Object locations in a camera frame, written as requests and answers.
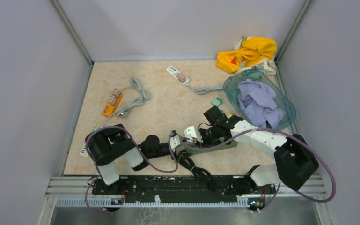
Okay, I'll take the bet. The white power strip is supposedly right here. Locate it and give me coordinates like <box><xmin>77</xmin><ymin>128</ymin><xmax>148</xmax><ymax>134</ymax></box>
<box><xmin>166</xmin><ymin>66</ymin><xmax>190</xmax><ymax>85</ymax></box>
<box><xmin>79</xmin><ymin>145</ymin><xmax>89</xmax><ymax>158</ymax></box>

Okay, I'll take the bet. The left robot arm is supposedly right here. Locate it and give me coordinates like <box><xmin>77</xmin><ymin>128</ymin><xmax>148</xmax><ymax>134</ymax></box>
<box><xmin>85</xmin><ymin>124</ymin><xmax>180</xmax><ymax>194</ymax></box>

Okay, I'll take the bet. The black power cord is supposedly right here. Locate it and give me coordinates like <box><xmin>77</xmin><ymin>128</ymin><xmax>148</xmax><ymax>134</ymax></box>
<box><xmin>178</xmin><ymin>153</ymin><xmax>218</xmax><ymax>191</ymax></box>

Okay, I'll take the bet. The purple cloth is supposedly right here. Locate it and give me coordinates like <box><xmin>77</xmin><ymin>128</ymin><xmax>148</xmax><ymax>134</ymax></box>
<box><xmin>237</xmin><ymin>79</ymin><xmax>285</xmax><ymax>129</ymax></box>

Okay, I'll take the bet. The green power strip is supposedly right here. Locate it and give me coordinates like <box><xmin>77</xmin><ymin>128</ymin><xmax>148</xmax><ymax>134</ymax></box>
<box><xmin>185</xmin><ymin>141</ymin><xmax>238</xmax><ymax>155</ymax></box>

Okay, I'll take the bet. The grey coiled cable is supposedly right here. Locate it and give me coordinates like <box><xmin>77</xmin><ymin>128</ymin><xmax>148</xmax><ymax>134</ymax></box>
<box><xmin>100</xmin><ymin>76</ymin><xmax>151</xmax><ymax>129</ymax></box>

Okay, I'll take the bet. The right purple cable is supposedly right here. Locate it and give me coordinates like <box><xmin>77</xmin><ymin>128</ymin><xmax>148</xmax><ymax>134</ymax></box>
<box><xmin>179</xmin><ymin>128</ymin><xmax>337</xmax><ymax>215</ymax></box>

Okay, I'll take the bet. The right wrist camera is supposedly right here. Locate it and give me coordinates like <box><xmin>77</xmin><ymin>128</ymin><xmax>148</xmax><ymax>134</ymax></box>
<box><xmin>184</xmin><ymin>126</ymin><xmax>203</xmax><ymax>143</ymax></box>

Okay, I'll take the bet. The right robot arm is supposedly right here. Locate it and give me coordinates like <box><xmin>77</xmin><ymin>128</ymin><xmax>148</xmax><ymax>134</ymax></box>
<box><xmin>185</xmin><ymin>106</ymin><xmax>319</xmax><ymax>193</ymax></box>

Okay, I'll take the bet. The purple cable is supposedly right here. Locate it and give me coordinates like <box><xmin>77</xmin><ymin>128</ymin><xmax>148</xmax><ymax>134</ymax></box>
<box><xmin>179</xmin><ymin>128</ymin><xmax>337</xmax><ymax>215</ymax></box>
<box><xmin>84</xmin><ymin>125</ymin><xmax>180</xmax><ymax>215</ymax></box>

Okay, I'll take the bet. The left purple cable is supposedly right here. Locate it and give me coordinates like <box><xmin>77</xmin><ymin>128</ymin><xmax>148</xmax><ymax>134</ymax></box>
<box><xmin>84</xmin><ymin>125</ymin><xmax>180</xmax><ymax>215</ymax></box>

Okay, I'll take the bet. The light green plug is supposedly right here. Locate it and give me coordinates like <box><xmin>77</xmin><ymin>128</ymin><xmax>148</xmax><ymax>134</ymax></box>
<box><xmin>211</xmin><ymin>97</ymin><xmax>222</xmax><ymax>107</ymax></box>

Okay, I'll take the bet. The orange power strip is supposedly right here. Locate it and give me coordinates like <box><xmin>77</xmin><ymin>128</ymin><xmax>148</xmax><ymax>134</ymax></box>
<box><xmin>102</xmin><ymin>93</ymin><xmax>124</xmax><ymax>118</ymax></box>

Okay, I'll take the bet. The teal plastic basket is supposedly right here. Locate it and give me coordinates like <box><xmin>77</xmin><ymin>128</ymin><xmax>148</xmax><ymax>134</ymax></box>
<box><xmin>223</xmin><ymin>69</ymin><xmax>296</xmax><ymax>130</ymax></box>

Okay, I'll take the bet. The yellow cloth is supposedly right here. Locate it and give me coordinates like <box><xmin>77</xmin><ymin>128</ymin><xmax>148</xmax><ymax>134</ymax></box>
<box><xmin>216</xmin><ymin>36</ymin><xmax>277</xmax><ymax>75</ymax></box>

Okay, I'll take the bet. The pink plug lower orange strip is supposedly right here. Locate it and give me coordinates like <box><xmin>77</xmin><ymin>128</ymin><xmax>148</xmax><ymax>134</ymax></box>
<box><xmin>107</xmin><ymin>95</ymin><xmax>117</xmax><ymax>105</ymax></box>

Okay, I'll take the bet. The grey cable of white strip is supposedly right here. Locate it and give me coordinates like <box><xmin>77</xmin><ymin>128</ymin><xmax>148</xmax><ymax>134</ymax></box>
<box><xmin>186</xmin><ymin>83</ymin><xmax>224</xmax><ymax>96</ymax></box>

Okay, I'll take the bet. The pink plug on white strip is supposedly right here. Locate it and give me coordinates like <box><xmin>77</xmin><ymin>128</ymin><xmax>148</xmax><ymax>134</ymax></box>
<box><xmin>177</xmin><ymin>73</ymin><xmax>187</xmax><ymax>83</ymax></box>

